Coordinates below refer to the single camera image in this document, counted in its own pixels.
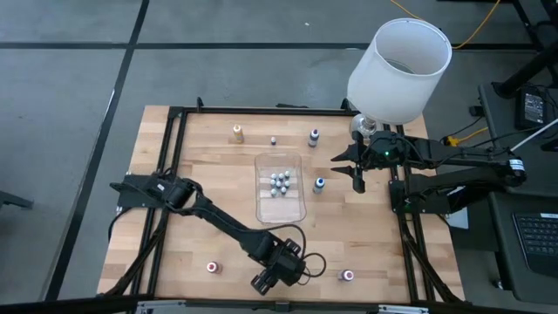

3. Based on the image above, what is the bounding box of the black laptop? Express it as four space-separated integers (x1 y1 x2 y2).
512 211 558 279

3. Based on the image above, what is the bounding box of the yellow cable plug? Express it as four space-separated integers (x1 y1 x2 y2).
440 126 490 148

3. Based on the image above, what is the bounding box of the black chair leg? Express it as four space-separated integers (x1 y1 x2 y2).
0 189 35 211

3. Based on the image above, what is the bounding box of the white paper sheet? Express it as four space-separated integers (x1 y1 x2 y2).
445 208 470 231

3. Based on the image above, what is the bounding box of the white lamp shade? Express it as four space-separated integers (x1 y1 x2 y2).
346 17 453 140

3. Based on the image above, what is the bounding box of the clear plastic bin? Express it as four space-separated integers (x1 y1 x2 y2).
254 151 307 225

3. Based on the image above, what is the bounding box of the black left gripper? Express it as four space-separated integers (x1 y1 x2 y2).
251 237 308 297

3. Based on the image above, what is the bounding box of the black power adapter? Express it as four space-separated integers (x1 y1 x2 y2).
515 85 547 131

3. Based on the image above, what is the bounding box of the black aluminium table frame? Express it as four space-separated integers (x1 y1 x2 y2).
98 96 466 306

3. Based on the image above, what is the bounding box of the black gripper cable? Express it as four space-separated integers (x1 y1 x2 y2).
261 222 327 287

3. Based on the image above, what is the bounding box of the black side desk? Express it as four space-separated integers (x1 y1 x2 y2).
477 80 558 306

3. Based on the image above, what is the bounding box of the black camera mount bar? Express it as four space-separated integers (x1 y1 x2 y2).
0 294 558 314

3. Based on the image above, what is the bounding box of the white rod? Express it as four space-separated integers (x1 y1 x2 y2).
508 117 558 153

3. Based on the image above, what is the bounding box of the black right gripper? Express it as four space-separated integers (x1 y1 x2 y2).
330 129 411 195

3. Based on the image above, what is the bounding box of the yellow extension cable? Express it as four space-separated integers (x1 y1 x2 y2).
390 0 502 50

